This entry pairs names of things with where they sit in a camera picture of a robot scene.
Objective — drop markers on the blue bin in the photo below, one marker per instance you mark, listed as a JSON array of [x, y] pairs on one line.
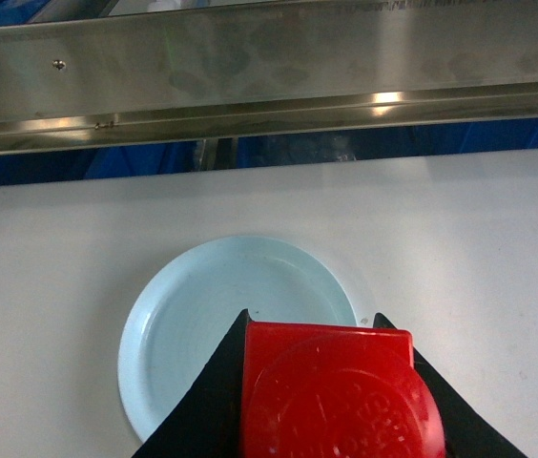
[[99, 163], [391, 142]]

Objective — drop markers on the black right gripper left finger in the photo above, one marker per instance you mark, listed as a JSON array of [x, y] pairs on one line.
[[206, 421]]

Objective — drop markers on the red toy block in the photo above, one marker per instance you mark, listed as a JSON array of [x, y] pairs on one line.
[[314, 390]]

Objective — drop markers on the light blue round plate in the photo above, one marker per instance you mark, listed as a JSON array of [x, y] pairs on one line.
[[186, 309]]

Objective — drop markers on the stainless steel shelf rail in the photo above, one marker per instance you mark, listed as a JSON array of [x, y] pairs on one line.
[[86, 74]]

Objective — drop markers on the blue bin lower left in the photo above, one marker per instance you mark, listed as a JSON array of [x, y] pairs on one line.
[[99, 163]]

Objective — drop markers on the blue bin lower right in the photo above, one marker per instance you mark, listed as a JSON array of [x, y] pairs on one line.
[[391, 142]]

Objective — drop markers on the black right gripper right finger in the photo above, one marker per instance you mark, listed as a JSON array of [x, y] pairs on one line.
[[464, 410]]

